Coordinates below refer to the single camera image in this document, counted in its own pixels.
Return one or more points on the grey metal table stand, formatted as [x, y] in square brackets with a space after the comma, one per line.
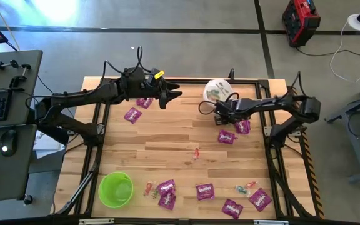
[358, 147]

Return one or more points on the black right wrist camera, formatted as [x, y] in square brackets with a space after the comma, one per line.
[219, 120]

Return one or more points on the green hard candy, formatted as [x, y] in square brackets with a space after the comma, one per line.
[155, 194]
[241, 189]
[212, 92]

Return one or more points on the dark grey desk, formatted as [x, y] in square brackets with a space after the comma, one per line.
[11, 175]

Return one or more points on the red hard candy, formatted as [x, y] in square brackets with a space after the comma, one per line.
[251, 184]
[196, 153]

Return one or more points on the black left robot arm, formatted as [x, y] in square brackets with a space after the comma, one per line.
[83, 95]

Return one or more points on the black computer mouse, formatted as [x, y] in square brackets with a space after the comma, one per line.
[8, 140]

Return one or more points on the orange hard candy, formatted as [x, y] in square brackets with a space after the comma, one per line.
[148, 187]

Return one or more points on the black round knob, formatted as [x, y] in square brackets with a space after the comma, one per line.
[27, 199]

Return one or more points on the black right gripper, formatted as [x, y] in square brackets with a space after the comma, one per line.
[230, 109]

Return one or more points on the purple Skittles candy pack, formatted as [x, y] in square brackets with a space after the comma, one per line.
[166, 187]
[133, 115]
[205, 191]
[144, 103]
[232, 208]
[260, 199]
[167, 202]
[227, 137]
[243, 127]

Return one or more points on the white plastic halloween bucket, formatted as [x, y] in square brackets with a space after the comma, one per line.
[211, 84]

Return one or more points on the silver metal bracket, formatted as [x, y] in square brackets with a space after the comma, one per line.
[270, 222]
[96, 221]

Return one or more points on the black table clamp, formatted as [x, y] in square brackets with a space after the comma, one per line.
[231, 74]

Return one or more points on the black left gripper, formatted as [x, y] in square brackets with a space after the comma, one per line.
[152, 84]

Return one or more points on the green plastic bucket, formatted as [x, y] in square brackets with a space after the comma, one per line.
[116, 190]

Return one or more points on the red black power station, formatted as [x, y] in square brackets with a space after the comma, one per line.
[302, 22]

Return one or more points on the yellow tag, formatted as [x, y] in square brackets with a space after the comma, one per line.
[159, 74]

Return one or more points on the yellow black hazard tape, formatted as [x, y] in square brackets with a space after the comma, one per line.
[307, 153]

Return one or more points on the white cardboard box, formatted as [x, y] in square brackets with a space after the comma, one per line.
[47, 146]

